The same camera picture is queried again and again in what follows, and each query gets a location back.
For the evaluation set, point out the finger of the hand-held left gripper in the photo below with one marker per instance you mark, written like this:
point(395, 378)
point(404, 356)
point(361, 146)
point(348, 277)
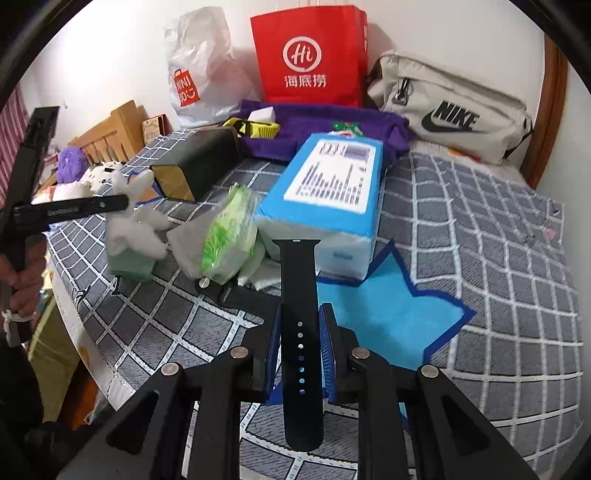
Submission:
point(39, 147)
point(111, 203)

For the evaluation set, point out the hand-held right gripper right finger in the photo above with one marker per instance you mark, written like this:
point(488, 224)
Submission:
point(327, 353)

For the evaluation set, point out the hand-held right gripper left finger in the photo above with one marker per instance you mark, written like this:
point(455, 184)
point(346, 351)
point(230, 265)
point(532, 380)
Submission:
point(272, 357)

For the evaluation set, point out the white tissue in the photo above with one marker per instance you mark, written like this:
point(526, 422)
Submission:
point(134, 226)

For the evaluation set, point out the yellow black pouch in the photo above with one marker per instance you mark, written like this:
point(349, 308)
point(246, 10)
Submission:
point(258, 129)

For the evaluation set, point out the small white box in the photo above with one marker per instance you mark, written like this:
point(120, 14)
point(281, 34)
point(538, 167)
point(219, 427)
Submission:
point(262, 115)

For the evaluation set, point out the grey soft packet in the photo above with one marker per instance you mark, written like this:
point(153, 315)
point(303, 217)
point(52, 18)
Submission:
point(189, 244)

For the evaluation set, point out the person's left hand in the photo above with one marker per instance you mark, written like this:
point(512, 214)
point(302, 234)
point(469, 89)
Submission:
point(23, 284)

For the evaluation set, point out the pink striped curtain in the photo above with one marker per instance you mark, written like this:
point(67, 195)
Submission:
point(14, 134)

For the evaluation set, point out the white dotted cloth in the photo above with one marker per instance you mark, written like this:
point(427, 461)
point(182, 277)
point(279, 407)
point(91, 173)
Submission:
point(99, 174)

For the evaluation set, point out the purple plush toy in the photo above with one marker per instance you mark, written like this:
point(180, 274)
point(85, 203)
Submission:
point(71, 164)

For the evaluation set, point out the wooden headboard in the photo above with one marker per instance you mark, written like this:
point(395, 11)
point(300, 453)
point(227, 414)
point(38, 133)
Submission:
point(113, 134)

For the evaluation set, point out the white tissue packets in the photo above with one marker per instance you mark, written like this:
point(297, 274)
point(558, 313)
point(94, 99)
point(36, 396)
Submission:
point(261, 272)

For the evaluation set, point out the brown patterned box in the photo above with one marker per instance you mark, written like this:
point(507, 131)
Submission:
point(154, 127)

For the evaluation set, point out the dark rectangular box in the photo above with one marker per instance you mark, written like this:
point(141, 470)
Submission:
point(198, 159)

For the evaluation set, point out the small green tissue pack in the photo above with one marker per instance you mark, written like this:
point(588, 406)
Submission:
point(228, 235)

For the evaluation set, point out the blue tissue pack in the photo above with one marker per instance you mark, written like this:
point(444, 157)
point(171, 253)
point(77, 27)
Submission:
point(323, 194)

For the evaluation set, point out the grey checked star blanket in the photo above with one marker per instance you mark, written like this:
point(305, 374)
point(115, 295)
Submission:
point(485, 277)

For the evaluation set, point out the white plastic shopping bag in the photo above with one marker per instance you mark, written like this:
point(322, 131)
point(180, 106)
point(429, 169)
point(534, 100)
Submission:
point(207, 55)

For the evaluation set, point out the purple cloth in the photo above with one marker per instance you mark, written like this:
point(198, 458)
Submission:
point(318, 124)

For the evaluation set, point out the red paper bag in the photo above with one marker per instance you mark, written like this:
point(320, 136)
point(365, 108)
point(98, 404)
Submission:
point(309, 55)

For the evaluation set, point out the grey waist bag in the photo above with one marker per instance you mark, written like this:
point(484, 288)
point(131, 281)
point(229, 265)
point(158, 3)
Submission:
point(452, 110)

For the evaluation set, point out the brown wooden door frame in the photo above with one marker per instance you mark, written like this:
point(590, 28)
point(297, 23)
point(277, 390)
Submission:
point(549, 106)

